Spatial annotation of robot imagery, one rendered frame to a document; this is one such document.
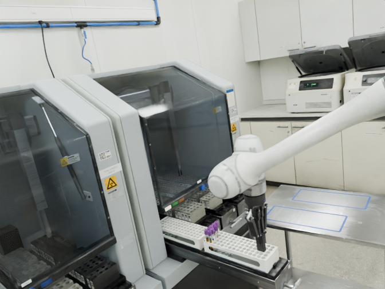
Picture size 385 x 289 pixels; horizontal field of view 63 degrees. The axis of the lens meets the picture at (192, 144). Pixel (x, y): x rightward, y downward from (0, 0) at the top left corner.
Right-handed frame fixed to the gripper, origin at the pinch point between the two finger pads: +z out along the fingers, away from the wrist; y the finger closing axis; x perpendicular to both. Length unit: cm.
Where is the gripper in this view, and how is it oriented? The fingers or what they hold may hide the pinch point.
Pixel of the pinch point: (260, 242)
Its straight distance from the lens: 127.2
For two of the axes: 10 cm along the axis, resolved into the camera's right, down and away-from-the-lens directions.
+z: 1.7, 9.6, 2.4
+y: -6.4, 2.9, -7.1
